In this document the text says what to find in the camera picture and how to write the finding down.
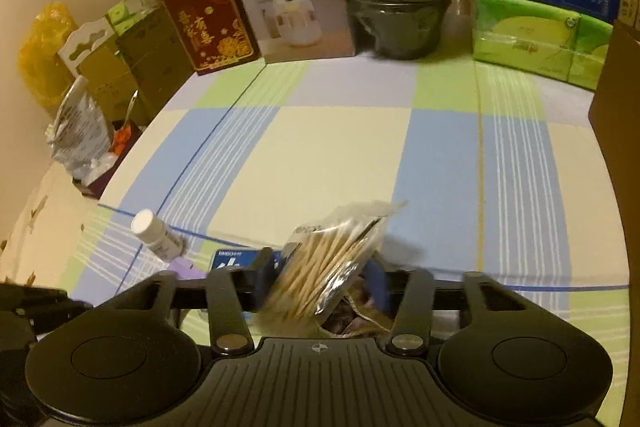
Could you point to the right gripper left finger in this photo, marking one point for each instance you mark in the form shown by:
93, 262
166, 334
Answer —
232, 291

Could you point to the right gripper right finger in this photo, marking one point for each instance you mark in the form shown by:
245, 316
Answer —
407, 298

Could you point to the purple tube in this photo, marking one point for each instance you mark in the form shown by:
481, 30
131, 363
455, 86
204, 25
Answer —
185, 270

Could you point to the brown velvet scrunchie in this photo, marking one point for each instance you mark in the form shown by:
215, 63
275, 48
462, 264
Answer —
356, 315

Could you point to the small white pill bottle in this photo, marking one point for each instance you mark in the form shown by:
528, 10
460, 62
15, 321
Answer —
155, 235

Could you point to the cotton swab bag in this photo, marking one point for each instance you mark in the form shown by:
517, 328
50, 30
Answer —
320, 263

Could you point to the blue label floss box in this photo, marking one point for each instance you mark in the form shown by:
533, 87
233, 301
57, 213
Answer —
238, 258

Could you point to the checkered tablecloth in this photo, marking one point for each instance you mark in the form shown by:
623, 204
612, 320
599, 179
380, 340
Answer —
495, 170

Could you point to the crumpled plastic bag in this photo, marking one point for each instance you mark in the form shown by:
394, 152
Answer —
80, 132

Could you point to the yellow plastic bag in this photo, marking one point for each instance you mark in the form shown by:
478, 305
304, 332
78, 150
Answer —
44, 74

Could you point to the brown cardboard boxes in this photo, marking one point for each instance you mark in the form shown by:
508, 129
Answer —
134, 74

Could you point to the brown cardboard storage box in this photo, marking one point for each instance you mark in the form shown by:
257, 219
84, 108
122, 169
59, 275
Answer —
614, 116

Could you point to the red greeting card box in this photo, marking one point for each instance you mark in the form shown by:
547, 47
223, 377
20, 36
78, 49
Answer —
215, 33

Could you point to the green tissue pack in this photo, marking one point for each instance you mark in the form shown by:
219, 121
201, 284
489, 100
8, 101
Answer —
540, 38

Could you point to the green tissue packs pile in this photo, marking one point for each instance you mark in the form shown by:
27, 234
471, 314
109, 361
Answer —
125, 14

